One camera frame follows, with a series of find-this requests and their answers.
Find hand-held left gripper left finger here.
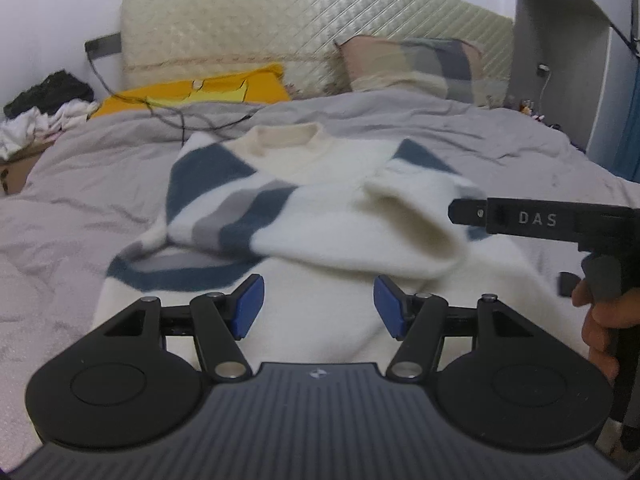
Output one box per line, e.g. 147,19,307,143
100,274,266,382

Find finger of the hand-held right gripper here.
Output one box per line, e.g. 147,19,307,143
448,197,489,226

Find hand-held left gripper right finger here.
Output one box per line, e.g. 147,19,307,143
372,274,541,382

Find white blue striped sweater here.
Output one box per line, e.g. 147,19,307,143
92,122,592,367

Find white clothes pile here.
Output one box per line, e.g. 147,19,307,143
0,100,101,159

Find person's right hand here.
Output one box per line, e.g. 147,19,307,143
571,278,640,381

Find group of small bottles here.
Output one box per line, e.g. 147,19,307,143
517,97,547,122

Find blue curtain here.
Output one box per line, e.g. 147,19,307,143
619,42,640,184

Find checked beige grey pillow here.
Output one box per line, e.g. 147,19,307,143
334,35,485,107

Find grey duvet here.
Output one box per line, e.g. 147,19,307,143
0,91,640,461

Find yellow pillow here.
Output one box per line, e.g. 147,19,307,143
89,62,292,120

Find cardboard box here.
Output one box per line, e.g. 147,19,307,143
0,139,57,197

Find cream quilted headboard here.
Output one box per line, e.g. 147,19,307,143
120,0,516,102

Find dark cloth pile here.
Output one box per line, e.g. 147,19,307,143
4,71,96,120

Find grey wall cabinet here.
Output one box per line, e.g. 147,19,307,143
512,0,640,183

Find black cable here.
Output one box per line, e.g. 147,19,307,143
86,52,252,137

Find grey wall socket panel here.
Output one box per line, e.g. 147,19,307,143
84,32,123,56

